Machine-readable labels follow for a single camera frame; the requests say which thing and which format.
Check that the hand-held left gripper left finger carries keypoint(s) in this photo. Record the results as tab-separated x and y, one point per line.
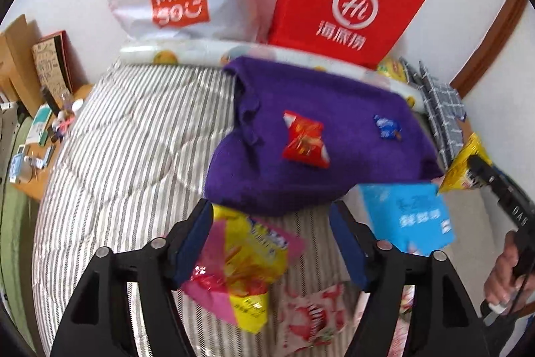
196	244

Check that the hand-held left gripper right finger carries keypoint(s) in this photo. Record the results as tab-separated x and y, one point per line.
351	252

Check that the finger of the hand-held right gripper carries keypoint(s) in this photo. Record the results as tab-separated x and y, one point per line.
480	173

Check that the pink and yellow snack packet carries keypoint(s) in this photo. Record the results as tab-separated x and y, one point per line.
246	265

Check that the pink strawberry snack packet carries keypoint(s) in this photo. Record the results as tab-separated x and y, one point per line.
311	319

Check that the small blue packet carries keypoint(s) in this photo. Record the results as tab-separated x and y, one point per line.
386	127

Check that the red snack packet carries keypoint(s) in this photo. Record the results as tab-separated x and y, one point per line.
305	139

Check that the person's right hand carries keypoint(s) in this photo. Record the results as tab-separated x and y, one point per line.
503	273

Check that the blue tissue pack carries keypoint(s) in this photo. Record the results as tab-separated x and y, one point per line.
405	219

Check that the grey checked folded cloth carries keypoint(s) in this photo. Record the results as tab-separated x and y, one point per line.
443	106

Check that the striped bed quilt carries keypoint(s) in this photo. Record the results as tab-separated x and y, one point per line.
133	152

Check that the purple towel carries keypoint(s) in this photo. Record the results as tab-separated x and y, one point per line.
271	156

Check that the green yellow chip bag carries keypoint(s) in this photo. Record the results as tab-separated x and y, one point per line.
393	70

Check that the wooden nightstand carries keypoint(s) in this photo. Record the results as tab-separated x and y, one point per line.
50	156

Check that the green blanket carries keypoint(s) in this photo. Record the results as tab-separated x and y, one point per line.
14	235

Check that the rolled fruit-print mat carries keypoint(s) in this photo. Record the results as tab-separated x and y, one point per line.
192	54

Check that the blue and white box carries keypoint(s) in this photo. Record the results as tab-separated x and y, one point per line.
17	165

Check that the teal box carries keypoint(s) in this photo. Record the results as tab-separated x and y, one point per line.
39	125

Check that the patterned notebook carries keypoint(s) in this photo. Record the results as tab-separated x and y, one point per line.
52	64

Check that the wooden headboard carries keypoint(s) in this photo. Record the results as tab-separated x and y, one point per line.
16	60

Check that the brown wooden door frame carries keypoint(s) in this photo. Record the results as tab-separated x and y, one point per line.
489	39

